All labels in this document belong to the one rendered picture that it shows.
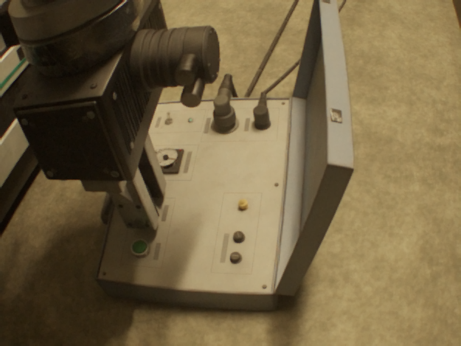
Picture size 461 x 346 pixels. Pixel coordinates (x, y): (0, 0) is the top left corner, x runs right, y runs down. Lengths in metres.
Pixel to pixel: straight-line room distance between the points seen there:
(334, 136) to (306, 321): 0.33
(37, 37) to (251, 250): 0.44
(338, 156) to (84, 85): 0.26
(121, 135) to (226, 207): 0.30
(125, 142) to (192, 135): 0.36
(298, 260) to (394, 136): 0.41
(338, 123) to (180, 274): 0.34
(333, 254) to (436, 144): 0.31
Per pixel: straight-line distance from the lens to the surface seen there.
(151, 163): 0.76
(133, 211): 0.75
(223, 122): 0.88
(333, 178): 0.50
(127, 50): 0.56
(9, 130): 0.94
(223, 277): 0.73
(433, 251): 0.82
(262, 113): 0.87
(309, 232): 0.57
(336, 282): 0.78
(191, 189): 0.83
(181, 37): 0.56
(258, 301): 0.73
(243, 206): 0.79
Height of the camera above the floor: 0.69
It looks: 48 degrees down
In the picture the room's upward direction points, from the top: 13 degrees counter-clockwise
